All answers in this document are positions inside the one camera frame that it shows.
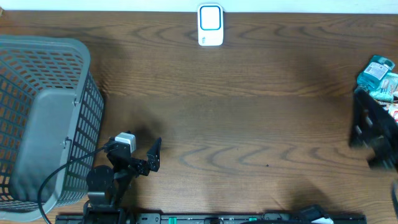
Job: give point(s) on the grey plastic lattice basket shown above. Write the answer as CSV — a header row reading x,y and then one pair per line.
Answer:
x,y
51,112

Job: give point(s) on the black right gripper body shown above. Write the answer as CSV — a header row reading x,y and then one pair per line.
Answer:
x,y
387,150

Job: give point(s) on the white barcode scanner box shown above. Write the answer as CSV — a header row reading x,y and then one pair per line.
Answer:
x,y
210,25

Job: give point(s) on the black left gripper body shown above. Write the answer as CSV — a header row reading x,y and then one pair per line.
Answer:
x,y
137,167

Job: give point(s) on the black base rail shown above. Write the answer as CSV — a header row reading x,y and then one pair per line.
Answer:
x,y
156,218

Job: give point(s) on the pale teal snack packet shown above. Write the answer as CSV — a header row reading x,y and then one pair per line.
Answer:
x,y
387,89

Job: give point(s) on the yellow snack bag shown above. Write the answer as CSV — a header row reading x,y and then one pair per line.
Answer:
x,y
392,110

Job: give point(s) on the teal mouthwash bottle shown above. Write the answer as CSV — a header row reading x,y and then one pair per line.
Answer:
x,y
371,77

